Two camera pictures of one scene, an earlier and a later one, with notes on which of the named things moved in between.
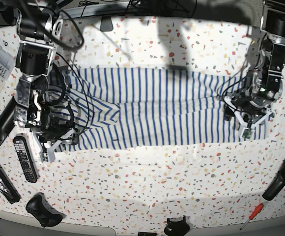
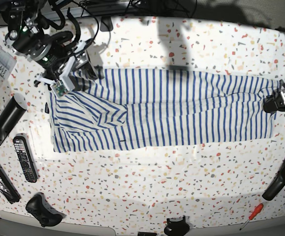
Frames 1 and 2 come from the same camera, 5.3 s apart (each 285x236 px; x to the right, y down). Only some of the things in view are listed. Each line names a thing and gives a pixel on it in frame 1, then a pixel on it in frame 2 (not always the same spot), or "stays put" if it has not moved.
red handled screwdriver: (256, 211) stays put
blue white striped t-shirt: (121, 108) stays put
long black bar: (0, 176) stays put
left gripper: (51, 129) -> (58, 76)
